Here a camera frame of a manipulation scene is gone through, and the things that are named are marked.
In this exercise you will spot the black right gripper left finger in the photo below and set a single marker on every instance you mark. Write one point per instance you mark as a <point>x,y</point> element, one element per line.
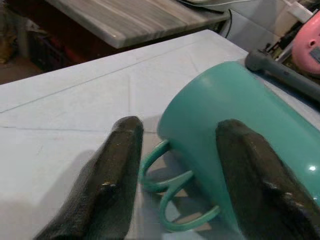
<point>110,175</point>

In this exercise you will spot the teal plastic mug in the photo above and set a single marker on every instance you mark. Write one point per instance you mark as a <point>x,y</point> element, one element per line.
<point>225,100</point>

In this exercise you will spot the pink rounded plastic object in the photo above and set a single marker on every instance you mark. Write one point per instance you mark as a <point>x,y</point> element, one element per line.
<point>307,37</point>

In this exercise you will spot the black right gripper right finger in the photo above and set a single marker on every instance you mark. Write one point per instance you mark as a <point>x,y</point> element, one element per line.
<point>252,180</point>

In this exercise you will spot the grey marble counter slab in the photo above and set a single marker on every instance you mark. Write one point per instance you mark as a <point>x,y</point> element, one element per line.
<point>137,17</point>

